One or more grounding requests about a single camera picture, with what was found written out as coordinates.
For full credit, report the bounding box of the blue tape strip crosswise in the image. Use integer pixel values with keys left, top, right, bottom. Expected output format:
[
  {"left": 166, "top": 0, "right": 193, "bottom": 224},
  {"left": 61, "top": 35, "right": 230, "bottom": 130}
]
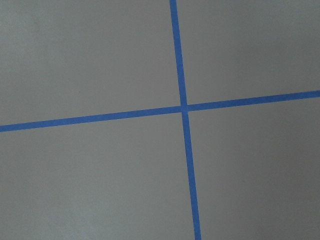
[{"left": 0, "top": 90, "right": 320, "bottom": 132}]

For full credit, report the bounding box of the blue tape strip lengthwise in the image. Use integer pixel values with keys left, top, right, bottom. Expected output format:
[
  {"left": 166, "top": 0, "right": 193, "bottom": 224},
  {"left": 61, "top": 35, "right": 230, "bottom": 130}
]
[{"left": 169, "top": 0, "right": 202, "bottom": 240}]

